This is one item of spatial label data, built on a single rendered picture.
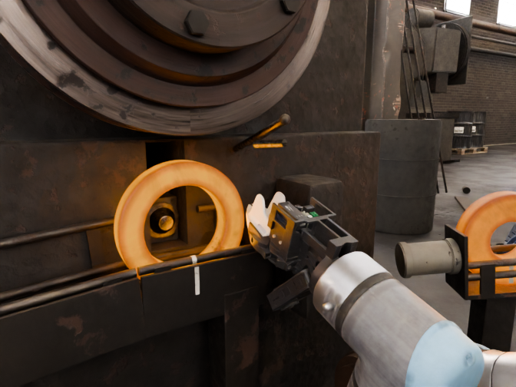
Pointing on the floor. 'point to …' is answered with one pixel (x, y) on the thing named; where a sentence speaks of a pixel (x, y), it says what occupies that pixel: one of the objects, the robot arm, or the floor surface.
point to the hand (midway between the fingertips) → (253, 213)
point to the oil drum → (406, 174)
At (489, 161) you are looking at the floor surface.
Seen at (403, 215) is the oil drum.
